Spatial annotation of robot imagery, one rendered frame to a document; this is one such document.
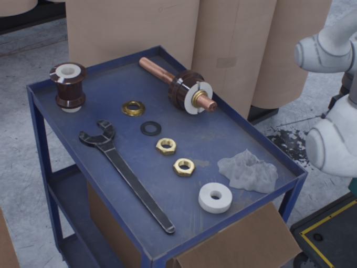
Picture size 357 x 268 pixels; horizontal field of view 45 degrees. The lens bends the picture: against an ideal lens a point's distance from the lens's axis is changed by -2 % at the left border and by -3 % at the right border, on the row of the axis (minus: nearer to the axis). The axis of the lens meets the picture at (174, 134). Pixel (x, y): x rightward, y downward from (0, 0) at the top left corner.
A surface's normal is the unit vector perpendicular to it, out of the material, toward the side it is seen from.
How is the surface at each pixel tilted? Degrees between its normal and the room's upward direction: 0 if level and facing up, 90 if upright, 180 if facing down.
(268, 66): 90
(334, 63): 104
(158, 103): 0
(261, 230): 26
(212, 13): 90
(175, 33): 90
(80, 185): 0
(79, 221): 0
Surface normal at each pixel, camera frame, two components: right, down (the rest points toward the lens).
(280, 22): -0.28, 0.63
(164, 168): 0.08, -0.73
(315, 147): -0.99, 0.12
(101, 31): -0.55, 0.53
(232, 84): 0.56, 0.59
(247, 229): 0.33, -0.40
